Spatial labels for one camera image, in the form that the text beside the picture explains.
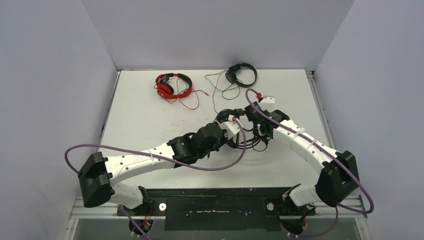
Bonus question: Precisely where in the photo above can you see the large black blue headphones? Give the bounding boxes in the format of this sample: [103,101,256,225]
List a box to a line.
[213,108,269,152]

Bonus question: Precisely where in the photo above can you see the small black headphones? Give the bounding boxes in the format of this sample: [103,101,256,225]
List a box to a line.
[204,62,258,114]

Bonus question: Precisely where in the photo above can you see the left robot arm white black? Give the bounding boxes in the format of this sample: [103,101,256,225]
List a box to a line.
[77,121,242,215]

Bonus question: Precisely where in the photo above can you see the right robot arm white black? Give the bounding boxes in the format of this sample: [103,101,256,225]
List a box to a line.
[244,104,359,214]

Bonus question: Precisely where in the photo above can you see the red headphones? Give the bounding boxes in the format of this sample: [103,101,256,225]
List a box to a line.
[153,73,211,111]

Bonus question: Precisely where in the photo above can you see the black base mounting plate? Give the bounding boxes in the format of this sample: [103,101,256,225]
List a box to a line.
[116,187,316,235]

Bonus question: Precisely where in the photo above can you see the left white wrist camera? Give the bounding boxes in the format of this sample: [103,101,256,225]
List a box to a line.
[218,121,244,139]

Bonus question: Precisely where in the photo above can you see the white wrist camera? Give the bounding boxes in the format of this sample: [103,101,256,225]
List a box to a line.
[256,93,276,107]
[218,121,244,139]

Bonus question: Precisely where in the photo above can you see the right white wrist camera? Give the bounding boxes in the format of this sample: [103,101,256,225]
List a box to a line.
[256,93,276,107]

